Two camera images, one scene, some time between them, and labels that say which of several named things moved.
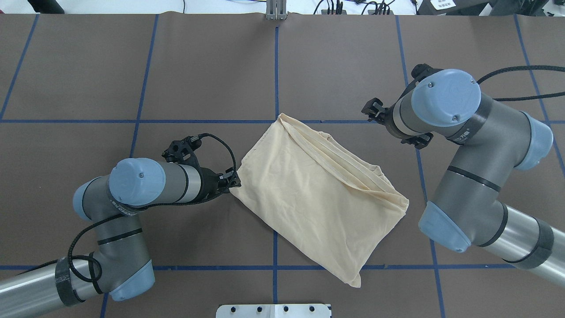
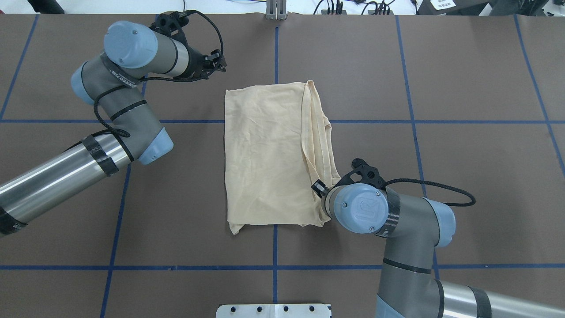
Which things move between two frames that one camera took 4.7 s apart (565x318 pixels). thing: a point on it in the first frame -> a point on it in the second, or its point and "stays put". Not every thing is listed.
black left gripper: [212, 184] -> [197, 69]
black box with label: [450, 7] stays put
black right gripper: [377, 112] -> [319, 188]
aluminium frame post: [276, 9] stays put
